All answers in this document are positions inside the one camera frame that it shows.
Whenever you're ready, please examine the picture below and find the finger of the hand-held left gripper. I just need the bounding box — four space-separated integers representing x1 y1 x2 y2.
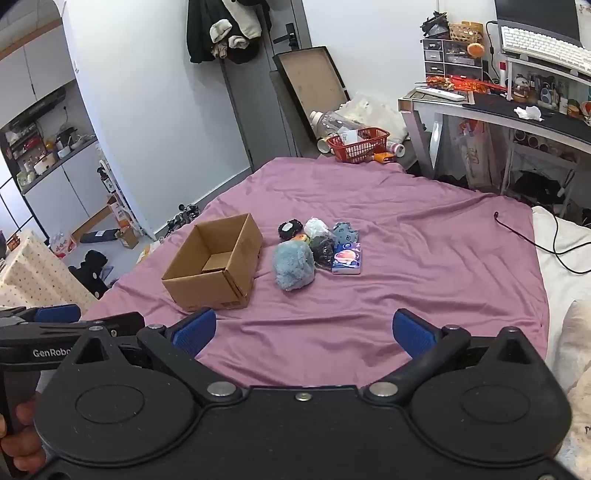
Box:
0 304 82 325
0 312 146 346

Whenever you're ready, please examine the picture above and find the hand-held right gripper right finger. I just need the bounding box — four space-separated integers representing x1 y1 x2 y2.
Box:
364 308 548 404

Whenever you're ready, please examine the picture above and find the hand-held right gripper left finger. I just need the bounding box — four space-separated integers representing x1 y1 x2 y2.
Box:
60 308 243 406

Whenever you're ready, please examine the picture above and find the blue tissue packet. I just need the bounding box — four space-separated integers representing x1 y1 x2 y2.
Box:
331 243 362 275

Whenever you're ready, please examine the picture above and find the fluffy blue-grey plush ball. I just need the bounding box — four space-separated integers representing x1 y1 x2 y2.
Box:
272 241 317 291

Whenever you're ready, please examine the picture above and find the blue patterned plush toy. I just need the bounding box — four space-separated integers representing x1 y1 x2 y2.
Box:
332 222 360 245

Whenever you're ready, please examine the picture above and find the person's left hand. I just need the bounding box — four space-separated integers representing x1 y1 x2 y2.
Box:
0 398 48 477

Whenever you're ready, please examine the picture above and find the dotted cream cloth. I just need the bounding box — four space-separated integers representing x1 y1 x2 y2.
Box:
0 230 100 315

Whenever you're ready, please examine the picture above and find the black clothes pile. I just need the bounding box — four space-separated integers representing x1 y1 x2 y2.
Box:
68 250 112 301

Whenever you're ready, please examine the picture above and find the red white snack box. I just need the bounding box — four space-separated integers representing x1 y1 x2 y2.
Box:
48 233 77 257

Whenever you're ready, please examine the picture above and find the yellow white bag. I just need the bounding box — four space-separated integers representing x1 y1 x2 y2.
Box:
136 240 162 264

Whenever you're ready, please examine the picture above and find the black flat bag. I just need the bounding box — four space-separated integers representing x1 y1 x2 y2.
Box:
79 227 122 244

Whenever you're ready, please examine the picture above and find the orange white carton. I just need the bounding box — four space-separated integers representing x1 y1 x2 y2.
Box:
107 196 132 229

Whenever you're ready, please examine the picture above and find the pink bed sheet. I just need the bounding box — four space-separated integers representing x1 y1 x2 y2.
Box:
81 157 550 388

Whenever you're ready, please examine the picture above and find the white kitchen cabinet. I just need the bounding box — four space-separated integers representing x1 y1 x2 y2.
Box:
18 136 118 241

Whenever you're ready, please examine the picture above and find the white slim rack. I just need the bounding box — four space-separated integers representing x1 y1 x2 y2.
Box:
96 159 139 232

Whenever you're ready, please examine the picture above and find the white duvet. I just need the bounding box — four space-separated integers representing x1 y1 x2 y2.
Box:
531 205 591 480

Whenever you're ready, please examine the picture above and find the beige printed shopping bag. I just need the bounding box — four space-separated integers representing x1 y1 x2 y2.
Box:
455 117 499 190

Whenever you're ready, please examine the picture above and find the red plastic basket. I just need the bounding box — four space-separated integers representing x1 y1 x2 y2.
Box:
326 127 391 163

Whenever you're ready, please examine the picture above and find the white plastic bag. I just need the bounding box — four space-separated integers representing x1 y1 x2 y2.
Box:
339 92 409 141

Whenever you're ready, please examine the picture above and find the dark grey door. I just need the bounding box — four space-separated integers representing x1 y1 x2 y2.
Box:
221 0 311 171

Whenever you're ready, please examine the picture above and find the clear plastic bottle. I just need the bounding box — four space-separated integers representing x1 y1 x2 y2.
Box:
310 110 365 134

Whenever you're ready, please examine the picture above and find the red shiny package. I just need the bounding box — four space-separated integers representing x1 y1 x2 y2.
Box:
426 76 506 93

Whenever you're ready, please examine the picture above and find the black desk mat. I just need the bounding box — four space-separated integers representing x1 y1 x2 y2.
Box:
471 92 591 139

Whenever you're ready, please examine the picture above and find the black framed brown board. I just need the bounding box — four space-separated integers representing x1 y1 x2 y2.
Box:
272 46 349 144

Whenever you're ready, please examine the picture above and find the grey drawer organiser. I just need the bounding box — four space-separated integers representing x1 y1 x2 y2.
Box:
421 38 485 84

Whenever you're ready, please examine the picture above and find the black hanging jacket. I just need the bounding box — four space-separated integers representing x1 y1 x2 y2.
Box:
187 0 271 64

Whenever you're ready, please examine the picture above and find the white monitor riser shelf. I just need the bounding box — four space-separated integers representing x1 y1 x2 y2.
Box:
503 55 591 107

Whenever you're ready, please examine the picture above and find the woven bamboo basket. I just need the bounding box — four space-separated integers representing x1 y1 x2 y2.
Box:
449 21 485 44

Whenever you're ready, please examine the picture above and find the black spiky ornament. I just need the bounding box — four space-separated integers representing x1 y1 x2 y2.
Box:
420 10 451 38

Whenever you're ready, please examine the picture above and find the beige hanging garment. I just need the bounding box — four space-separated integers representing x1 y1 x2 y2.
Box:
210 0 262 60

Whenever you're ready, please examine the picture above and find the white keyboard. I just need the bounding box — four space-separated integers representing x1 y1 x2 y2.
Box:
500 25 591 75

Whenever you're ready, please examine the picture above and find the black monitor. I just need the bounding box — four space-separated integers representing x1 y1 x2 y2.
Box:
494 0 585 47

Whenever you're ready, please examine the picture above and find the black cable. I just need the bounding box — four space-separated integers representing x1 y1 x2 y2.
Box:
493 211 591 275

